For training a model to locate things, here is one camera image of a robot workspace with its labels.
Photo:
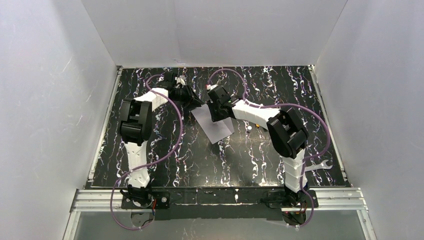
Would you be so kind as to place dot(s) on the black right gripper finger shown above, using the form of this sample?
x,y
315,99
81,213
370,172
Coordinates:
x,y
226,112
214,111

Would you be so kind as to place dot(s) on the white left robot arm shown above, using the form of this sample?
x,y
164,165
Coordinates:
x,y
136,122

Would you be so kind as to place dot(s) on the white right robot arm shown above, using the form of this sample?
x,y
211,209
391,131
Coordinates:
x,y
287,133

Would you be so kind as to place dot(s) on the aluminium front rail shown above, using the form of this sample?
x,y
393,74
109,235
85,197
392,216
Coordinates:
x,y
323,198

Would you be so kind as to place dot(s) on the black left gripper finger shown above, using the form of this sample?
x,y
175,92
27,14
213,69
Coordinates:
x,y
194,100
189,106

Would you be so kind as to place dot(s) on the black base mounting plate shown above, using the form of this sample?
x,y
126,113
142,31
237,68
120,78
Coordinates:
x,y
297,213

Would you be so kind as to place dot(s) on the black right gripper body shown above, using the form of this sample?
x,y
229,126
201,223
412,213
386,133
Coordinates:
x,y
214,108

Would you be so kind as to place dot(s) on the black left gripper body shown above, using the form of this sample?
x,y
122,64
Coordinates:
x,y
187,96

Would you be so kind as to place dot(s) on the silver open-end wrench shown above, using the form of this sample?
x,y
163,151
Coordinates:
x,y
324,165

